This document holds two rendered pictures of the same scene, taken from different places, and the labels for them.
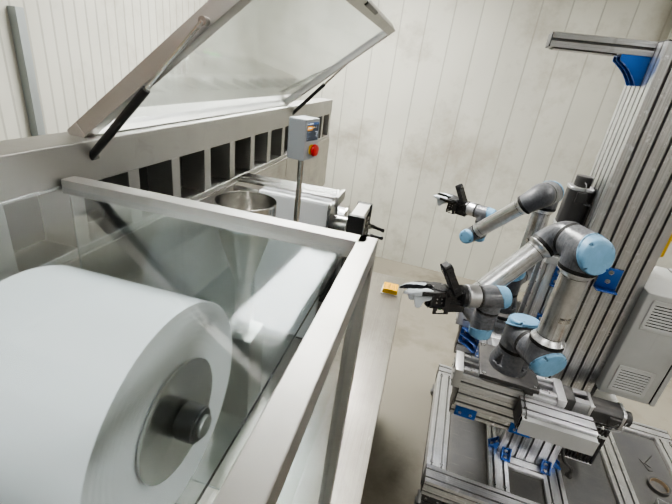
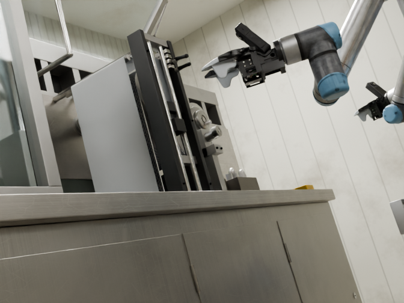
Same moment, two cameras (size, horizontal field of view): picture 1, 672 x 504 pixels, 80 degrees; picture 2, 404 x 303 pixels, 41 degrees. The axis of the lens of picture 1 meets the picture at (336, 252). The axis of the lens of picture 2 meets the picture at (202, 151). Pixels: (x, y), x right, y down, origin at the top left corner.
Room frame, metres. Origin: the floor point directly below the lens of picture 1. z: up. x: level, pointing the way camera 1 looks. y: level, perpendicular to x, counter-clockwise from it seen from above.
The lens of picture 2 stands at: (-0.20, -0.58, 0.72)
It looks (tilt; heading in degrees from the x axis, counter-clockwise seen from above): 13 degrees up; 18
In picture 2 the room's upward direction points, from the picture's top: 16 degrees counter-clockwise
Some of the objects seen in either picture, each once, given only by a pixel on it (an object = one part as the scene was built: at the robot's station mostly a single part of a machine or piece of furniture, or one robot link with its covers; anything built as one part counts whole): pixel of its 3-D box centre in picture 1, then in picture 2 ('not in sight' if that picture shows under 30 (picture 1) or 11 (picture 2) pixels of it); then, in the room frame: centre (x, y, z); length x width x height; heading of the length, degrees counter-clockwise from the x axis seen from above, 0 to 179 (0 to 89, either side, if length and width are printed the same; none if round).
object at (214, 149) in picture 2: not in sight; (217, 169); (1.52, -0.05, 1.05); 0.06 x 0.05 x 0.31; 79
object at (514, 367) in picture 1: (511, 354); not in sight; (1.34, -0.76, 0.87); 0.15 x 0.15 x 0.10
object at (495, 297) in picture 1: (491, 297); (318, 41); (1.16, -0.52, 1.21); 0.11 x 0.08 x 0.09; 101
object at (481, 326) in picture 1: (480, 319); (329, 77); (1.18, -0.52, 1.12); 0.11 x 0.08 x 0.11; 11
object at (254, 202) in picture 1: (245, 212); not in sight; (0.88, 0.22, 1.50); 0.14 x 0.14 x 0.06
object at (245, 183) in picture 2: not in sight; (205, 200); (1.77, 0.10, 1.00); 0.40 x 0.16 x 0.06; 79
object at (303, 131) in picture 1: (305, 138); not in sight; (1.03, 0.11, 1.66); 0.07 x 0.07 x 0.10; 66
